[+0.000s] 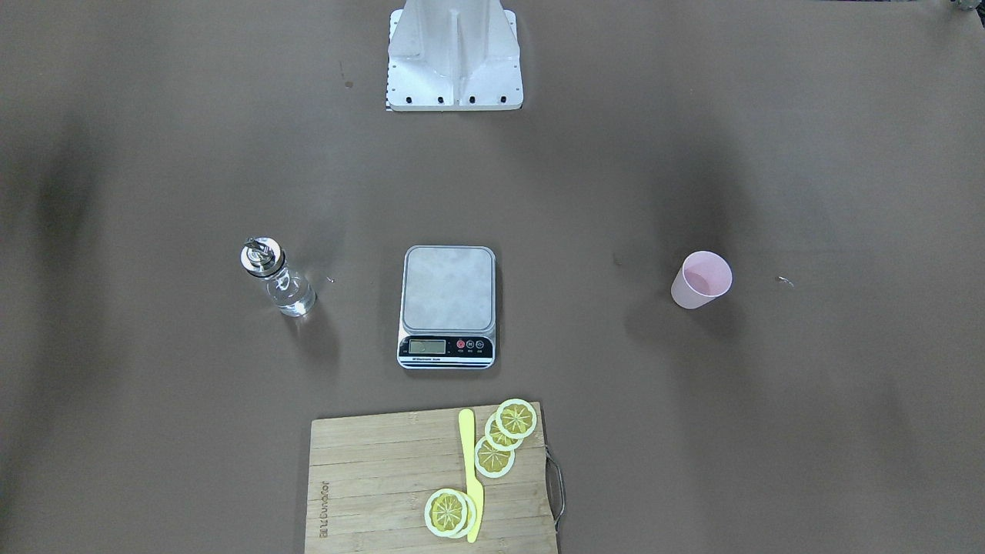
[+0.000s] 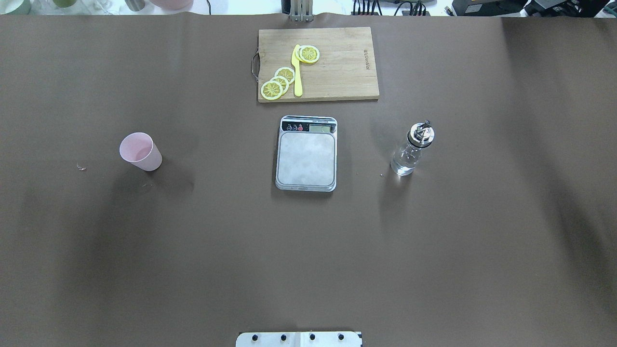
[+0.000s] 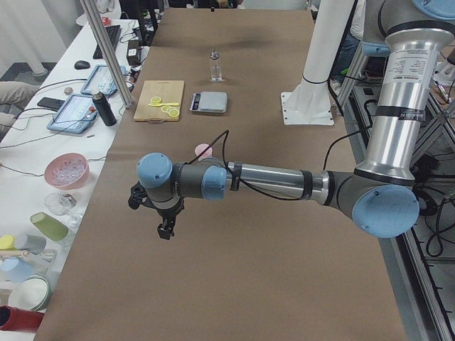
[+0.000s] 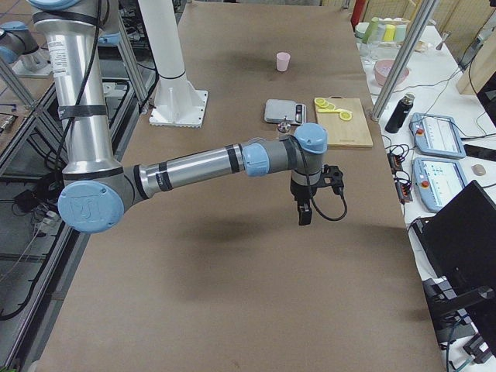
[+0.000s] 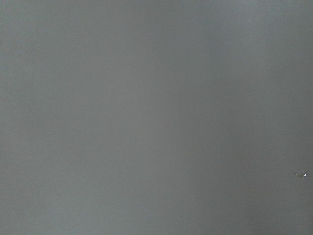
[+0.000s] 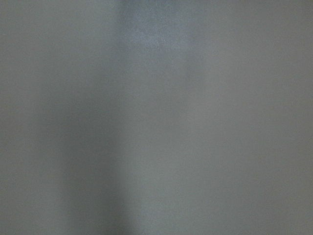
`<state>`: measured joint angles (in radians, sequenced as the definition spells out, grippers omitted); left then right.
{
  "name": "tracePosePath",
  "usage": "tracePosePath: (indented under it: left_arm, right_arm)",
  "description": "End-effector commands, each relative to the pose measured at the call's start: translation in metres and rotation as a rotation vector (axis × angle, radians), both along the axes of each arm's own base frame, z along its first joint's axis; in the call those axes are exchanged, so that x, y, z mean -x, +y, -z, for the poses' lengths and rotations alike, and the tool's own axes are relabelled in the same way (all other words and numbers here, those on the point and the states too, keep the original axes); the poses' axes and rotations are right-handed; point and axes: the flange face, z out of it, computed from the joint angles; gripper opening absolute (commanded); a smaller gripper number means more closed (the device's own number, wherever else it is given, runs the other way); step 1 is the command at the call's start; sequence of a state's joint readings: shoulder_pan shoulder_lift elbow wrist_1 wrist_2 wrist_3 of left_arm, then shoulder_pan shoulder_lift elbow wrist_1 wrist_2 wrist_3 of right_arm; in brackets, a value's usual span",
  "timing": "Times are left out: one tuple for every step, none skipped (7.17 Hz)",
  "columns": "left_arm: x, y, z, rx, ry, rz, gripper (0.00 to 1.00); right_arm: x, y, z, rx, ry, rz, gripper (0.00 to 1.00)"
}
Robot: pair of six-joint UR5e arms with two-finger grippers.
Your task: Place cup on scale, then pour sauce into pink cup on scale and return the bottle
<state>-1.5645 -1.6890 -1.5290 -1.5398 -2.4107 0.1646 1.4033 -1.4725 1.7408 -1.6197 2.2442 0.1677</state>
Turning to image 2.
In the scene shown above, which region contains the silver digital kitchen scale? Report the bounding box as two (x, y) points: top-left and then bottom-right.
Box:
(275, 116), (338, 193)

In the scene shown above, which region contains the lemon slice upper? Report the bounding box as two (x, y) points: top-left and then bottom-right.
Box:
(274, 67), (295, 83)

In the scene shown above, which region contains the yellow plastic knife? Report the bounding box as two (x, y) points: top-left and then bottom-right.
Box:
(291, 44), (303, 97)

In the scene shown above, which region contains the lemon slice middle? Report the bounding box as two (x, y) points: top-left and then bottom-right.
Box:
(270, 76), (289, 95)

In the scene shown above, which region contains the brown table cover sheet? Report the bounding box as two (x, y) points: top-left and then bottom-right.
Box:
(1, 13), (616, 347)

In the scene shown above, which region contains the pink plastic cup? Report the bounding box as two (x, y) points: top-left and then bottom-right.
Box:
(119, 132), (162, 172)

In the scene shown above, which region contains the lemon slice front left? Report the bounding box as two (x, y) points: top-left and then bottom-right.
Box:
(260, 80), (285, 101)

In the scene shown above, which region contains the aluminium frame post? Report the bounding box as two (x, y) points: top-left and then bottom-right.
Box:
(289, 0), (314, 23)

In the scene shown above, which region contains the glass sauce bottle metal spout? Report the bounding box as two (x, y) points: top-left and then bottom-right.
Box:
(390, 120), (435, 176)

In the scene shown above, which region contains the wooden cutting board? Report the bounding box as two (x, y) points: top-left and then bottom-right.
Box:
(258, 27), (380, 103)

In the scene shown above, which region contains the lemon slice by knife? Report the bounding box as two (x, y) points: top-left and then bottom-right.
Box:
(296, 45), (321, 64)

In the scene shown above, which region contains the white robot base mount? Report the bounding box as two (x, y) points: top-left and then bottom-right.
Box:
(235, 331), (363, 347)

